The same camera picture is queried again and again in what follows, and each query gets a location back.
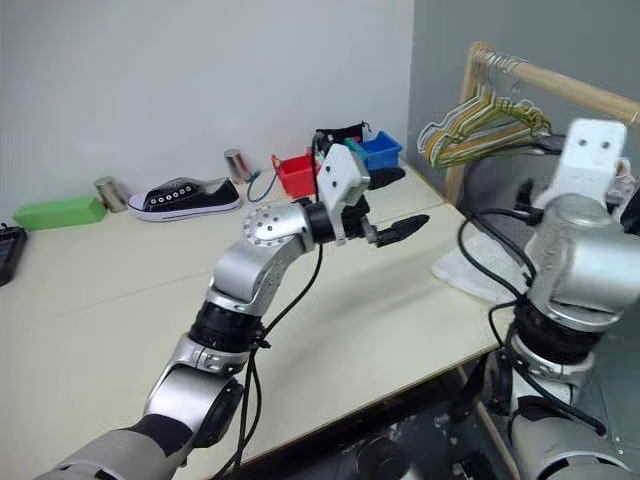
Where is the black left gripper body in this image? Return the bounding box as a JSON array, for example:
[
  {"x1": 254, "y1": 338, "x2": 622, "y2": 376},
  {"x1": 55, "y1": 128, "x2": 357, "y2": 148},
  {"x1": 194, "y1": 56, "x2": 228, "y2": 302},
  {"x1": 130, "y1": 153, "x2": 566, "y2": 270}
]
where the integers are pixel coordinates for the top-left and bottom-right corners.
[{"x1": 342, "y1": 197, "x2": 381, "y2": 244}]

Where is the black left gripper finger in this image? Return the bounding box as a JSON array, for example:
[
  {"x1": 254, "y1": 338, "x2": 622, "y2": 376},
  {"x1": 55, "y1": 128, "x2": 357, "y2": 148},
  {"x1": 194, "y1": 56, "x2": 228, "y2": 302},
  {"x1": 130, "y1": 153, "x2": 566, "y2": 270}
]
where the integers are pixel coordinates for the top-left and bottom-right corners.
[
  {"x1": 374, "y1": 214, "x2": 431, "y2": 249},
  {"x1": 366, "y1": 168, "x2": 406, "y2": 191}
]

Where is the white cloth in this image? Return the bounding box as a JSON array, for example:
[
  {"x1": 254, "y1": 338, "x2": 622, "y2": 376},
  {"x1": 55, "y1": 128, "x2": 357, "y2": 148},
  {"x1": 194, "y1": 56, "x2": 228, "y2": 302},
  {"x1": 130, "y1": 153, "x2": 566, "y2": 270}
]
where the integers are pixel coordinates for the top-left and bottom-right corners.
[{"x1": 431, "y1": 229, "x2": 534, "y2": 304}]

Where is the blue plastic bin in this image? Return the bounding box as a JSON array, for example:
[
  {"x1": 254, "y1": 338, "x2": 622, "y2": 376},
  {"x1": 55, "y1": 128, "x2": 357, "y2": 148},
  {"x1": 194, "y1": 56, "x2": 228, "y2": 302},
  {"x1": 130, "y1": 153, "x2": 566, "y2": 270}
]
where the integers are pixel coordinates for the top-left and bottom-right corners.
[{"x1": 359, "y1": 130, "x2": 404, "y2": 171}]

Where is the black bin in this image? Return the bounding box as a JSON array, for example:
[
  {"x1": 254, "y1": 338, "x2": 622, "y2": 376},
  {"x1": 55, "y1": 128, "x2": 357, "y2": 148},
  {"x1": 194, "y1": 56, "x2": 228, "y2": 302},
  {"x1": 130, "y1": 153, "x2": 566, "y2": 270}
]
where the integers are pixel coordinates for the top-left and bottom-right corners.
[{"x1": 313, "y1": 119, "x2": 371, "y2": 151}]

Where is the red plastic bin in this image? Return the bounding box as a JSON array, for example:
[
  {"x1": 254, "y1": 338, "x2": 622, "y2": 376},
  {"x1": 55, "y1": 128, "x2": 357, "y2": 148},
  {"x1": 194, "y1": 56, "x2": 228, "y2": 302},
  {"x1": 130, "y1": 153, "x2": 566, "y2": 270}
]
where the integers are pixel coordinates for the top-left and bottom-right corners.
[{"x1": 272, "y1": 153, "x2": 321, "y2": 200}]

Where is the bunch of clothes hangers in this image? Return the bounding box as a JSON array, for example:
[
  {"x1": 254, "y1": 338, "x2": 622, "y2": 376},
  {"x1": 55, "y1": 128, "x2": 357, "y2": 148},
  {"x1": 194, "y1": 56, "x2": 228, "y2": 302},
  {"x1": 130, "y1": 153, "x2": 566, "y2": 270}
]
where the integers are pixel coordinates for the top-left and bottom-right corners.
[{"x1": 432, "y1": 49, "x2": 551, "y2": 161}]

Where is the silver metal can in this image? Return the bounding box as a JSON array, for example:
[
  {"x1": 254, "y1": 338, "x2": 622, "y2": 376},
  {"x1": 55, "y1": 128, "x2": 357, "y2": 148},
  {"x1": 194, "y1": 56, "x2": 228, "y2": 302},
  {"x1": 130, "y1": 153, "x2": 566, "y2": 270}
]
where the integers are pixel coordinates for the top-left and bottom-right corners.
[
  {"x1": 93, "y1": 176, "x2": 129, "y2": 215},
  {"x1": 223, "y1": 148, "x2": 251, "y2": 186}
]

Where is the black and white sneaker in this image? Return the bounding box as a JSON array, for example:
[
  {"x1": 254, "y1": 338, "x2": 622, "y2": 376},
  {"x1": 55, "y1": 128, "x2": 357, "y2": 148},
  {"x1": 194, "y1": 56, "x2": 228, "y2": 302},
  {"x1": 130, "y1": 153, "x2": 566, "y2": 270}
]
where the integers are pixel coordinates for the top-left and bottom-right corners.
[{"x1": 127, "y1": 177, "x2": 244, "y2": 223}]

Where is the wooden clothes rack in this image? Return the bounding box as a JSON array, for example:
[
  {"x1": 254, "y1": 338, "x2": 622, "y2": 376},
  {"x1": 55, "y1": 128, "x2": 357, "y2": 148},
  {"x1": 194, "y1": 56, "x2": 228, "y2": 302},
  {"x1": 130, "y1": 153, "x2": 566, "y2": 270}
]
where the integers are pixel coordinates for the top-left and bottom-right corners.
[{"x1": 443, "y1": 41, "x2": 640, "y2": 206}]

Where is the dark rounded shape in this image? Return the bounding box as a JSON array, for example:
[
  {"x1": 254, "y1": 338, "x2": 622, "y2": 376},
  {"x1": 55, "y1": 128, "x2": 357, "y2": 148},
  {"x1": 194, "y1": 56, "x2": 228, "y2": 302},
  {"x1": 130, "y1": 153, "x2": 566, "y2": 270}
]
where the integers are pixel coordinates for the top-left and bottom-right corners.
[{"x1": 344, "y1": 434, "x2": 416, "y2": 480}]

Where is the green rectangular box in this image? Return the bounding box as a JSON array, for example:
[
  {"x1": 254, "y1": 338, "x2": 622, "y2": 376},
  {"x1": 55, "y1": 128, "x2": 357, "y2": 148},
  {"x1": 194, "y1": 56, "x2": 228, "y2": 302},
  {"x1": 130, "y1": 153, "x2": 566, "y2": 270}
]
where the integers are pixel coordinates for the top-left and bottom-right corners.
[{"x1": 12, "y1": 196, "x2": 109, "y2": 232}]

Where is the black flat device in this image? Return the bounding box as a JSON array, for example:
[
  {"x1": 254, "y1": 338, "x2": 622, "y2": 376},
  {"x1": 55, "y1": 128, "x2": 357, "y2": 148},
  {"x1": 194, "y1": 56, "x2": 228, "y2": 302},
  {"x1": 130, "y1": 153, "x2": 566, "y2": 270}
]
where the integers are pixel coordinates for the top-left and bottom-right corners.
[{"x1": 0, "y1": 224, "x2": 29, "y2": 287}]

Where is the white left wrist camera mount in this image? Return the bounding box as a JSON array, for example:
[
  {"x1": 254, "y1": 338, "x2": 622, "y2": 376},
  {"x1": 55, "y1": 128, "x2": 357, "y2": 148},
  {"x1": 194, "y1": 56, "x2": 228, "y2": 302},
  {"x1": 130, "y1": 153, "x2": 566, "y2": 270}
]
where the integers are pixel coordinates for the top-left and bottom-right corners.
[{"x1": 317, "y1": 143, "x2": 374, "y2": 246}]

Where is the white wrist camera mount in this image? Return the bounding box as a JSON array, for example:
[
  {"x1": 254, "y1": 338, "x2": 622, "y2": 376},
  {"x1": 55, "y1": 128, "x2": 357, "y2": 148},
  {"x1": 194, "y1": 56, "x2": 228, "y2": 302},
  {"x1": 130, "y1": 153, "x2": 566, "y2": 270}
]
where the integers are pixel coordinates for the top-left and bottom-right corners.
[
  {"x1": 317, "y1": 143, "x2": 374, "y2": 246},
  {"x1": 542, "y1": 118, "x2": 629, "y2": 201}
]

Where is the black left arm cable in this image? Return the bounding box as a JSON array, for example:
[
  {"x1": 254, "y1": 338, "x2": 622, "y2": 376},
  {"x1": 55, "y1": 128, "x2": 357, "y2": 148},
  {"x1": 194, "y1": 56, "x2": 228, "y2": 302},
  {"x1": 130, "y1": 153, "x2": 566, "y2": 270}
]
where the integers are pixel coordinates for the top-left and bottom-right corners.
[{"x1": 219, "y1": 239, "x2": 324, "y2": 474}]

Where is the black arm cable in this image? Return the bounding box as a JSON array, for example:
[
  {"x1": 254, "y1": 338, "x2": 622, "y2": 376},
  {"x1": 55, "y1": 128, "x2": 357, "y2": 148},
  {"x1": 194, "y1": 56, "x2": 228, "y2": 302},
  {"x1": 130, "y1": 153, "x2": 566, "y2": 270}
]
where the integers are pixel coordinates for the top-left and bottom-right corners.
[
  {"x1": 457, "y1": 207, "x2": 609, "y2": 436},
  {"x1": 219, "y1": 239, "x2": 324, "y2": 474}
]

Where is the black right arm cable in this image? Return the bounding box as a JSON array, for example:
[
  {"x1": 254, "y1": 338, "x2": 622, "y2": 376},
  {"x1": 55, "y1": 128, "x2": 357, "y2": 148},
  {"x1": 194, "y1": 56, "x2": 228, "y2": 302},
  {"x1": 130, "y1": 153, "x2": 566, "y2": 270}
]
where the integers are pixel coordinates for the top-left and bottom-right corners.
[{"x1": 457, "y1": 207, "x2": 609, "y2": 436}]

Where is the blue cable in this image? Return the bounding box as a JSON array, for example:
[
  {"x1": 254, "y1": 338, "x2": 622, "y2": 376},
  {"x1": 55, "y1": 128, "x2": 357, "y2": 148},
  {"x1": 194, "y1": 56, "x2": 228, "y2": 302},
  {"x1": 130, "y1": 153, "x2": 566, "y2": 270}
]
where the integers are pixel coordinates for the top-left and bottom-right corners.
[{"x1": 245, "y1": 167, "x2": 281, "y2": 203}]

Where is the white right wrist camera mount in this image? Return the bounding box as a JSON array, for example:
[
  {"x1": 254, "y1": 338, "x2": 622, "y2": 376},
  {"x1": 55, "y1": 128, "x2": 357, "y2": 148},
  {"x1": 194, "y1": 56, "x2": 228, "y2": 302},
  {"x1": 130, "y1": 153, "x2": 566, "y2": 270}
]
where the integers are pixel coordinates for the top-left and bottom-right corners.
[{"x1": 542, "y1": 118, "x2": 629, "y2": 201}]

